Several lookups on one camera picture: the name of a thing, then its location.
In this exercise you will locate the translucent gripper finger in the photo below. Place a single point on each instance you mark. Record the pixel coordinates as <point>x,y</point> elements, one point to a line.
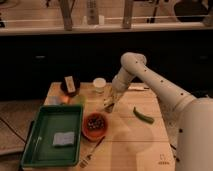
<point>115,98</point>
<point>108,99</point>

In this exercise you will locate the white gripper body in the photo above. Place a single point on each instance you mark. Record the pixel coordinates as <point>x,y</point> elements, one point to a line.
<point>120,83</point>

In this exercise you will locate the yellow banana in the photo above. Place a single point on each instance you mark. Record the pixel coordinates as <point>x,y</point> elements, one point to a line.
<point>103,108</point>

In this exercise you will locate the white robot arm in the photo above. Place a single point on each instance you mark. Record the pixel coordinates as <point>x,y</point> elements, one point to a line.
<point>195,130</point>

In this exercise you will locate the white plastic cup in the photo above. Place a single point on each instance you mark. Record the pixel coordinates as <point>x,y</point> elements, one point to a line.
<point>99,84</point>

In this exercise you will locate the white knife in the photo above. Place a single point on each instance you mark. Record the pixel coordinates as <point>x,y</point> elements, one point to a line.
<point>136,88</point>

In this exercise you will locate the orange bowl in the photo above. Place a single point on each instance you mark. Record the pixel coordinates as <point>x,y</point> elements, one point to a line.
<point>95,126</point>

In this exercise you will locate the green pepper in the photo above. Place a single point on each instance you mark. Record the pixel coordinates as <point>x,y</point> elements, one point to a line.
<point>143,117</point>

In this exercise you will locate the dark round container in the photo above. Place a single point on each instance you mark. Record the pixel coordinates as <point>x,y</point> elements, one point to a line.
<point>70,85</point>

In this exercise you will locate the blue sponge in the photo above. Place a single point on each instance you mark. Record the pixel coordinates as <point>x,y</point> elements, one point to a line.
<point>64,139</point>

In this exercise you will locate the green plastic tray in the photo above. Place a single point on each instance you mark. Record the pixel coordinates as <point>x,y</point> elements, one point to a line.
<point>40,151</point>

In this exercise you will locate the metal fork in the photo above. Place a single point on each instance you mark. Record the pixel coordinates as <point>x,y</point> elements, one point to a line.
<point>85,161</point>

